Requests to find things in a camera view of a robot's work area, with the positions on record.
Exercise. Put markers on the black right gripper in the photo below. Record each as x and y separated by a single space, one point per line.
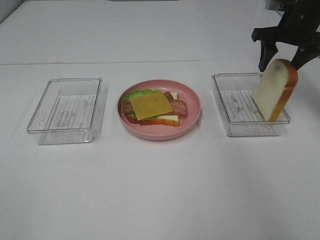
297 27

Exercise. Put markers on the clear plastic tray right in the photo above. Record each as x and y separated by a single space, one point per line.
239 114

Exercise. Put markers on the green lettuce leaf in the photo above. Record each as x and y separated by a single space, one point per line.
136 94

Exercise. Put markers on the clear plastic tray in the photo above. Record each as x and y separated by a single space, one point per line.
69 112
239 114

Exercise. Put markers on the clear plastic tray left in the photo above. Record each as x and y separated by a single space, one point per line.
69 112

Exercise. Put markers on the bread slice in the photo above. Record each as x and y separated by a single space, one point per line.
275 88
169 120

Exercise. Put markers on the pink round plate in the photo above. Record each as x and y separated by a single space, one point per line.
160 132

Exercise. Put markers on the bacon strip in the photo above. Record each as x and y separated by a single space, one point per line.
168 95
179 107

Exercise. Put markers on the yellow cheese slice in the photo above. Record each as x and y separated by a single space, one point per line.
151 103

